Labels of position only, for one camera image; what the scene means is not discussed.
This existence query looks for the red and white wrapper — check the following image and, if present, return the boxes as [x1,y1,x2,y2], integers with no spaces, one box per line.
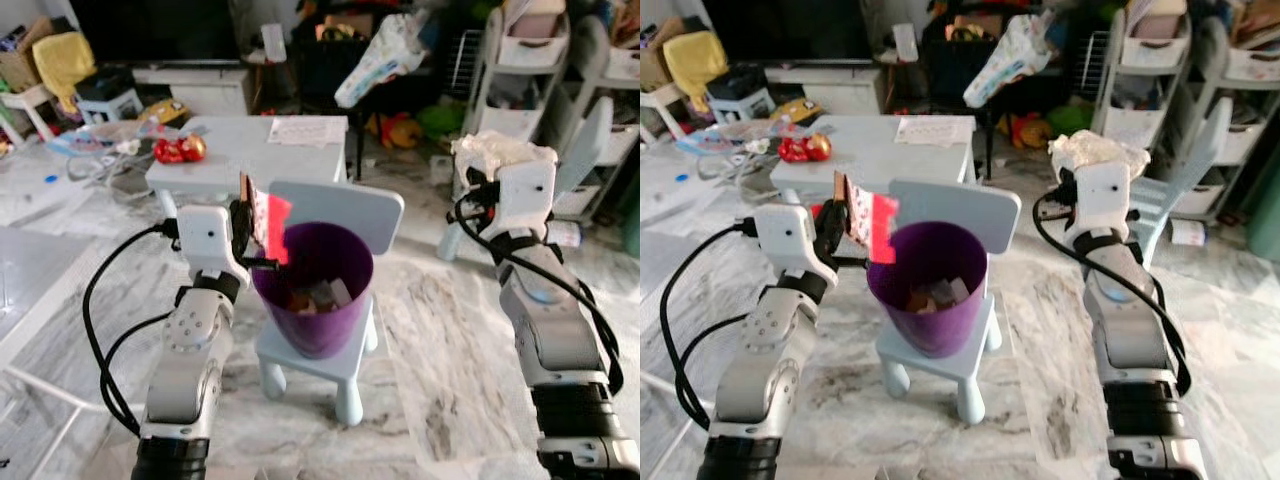
[240,173,294,267]
[833,171,902,267]

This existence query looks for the white tissue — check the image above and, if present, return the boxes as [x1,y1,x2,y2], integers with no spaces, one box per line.
[1047,130,1152,183]
[451,130,557,183]

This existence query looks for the trash pieces inside bin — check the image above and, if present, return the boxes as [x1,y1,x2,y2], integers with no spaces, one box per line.
[905,278,969,315]
[288,278,353,315]

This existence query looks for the purple plastic rubbish bin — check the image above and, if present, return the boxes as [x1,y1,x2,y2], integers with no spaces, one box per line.
[250,222,376,361]
[866,221,991,359]

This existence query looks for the green plush toy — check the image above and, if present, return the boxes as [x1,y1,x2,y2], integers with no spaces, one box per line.
[1045,102,1093,138]
[417,102,465,138]

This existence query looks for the yellow and red toy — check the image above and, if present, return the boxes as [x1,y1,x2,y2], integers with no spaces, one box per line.
[1000,112,1049,150]
[372,111,422,150]

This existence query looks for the small grey child table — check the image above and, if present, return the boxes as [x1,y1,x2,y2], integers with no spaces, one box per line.
[768,114,977,213]
[145,114,351,217]

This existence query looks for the shiny red toy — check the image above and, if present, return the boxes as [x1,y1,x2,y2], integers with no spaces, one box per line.
[152,134,209,165]
[777,132,834,165]

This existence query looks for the light blue child chair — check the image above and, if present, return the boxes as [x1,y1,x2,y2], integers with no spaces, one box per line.
[255,180,406,427]
[874,179,1023,427]

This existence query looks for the white printed paper sheet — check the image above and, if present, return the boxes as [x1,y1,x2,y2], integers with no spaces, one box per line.
[894,116,968,149]
[267,116,347,149]

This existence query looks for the white storage trolley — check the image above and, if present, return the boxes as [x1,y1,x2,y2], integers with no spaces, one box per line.
[1090,0,1201,146]
[464,0,573,143]

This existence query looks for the white printed diaper pack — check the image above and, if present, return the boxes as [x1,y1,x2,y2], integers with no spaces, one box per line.
[962,12,1057,110]
[334,12,432,110]

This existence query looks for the white television cabinet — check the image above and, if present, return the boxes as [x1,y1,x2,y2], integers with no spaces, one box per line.
[130,64,253,117]
[765,63,883,116]

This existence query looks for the black box on stool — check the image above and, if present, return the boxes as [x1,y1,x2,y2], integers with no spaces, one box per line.
[74,67,145,127]
[705,66,776,125]

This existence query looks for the black television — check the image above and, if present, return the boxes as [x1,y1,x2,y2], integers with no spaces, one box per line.
[68,0,243,67]
[700,0,873,64]

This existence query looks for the grey plastic table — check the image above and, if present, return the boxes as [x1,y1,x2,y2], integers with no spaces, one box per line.
[0,225,109,416]

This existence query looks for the yellow cushion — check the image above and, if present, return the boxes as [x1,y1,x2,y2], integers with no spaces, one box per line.
[662,31,730,103]
[32,31,99,103]

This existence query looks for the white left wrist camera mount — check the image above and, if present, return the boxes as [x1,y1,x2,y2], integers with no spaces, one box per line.
[177,205,251,288]
[752,203,833,293]

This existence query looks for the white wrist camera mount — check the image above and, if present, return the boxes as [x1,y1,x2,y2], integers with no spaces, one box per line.
[177,205,251,288]
[495,160,559,241]
[752,203,833,293]
[1072,160,1133,237]

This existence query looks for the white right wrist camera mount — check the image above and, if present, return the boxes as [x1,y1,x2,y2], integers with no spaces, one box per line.
[495,160,559,241]
[1072,160,1133,237]

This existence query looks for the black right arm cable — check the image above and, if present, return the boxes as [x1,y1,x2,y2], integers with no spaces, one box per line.
[1030,192,1193,399]
[447,192,627,397]

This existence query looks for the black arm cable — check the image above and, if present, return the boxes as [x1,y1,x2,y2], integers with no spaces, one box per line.
[1030,192,1193,399]
[81,222,183,438]
[659,218,759,431]
[447,192,627,397]

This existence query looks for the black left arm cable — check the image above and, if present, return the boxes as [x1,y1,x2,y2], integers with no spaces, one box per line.
[659,218,759,431]
[81,222,183,438]

